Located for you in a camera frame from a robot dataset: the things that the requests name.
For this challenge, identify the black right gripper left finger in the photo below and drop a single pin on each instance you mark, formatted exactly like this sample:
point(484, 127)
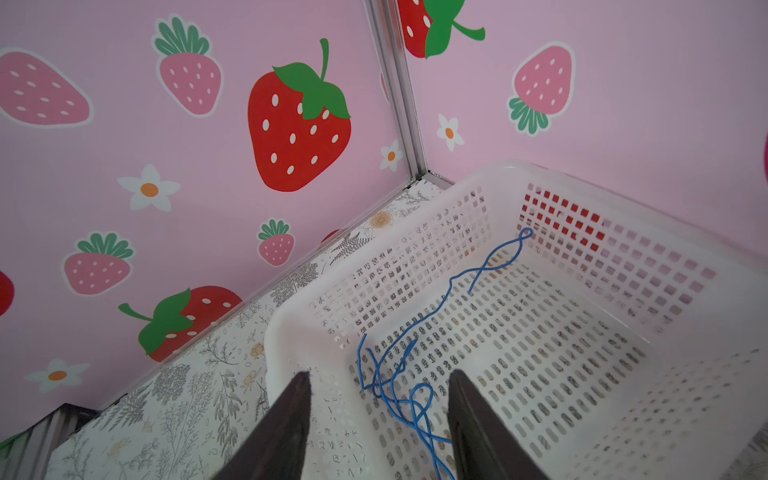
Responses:
point(276, 449)

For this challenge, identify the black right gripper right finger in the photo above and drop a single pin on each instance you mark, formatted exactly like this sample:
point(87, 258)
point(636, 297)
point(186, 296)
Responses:
point(483, 447)

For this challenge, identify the left white plastic basket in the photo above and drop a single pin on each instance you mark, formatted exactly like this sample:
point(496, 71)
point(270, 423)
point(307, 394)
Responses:
point(613, 341)

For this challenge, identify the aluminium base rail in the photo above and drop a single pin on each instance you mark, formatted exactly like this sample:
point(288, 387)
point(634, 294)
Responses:
point(26, 455)

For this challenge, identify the left aluminium corner post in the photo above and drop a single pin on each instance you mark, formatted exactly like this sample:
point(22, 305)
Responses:
point(385, 27)

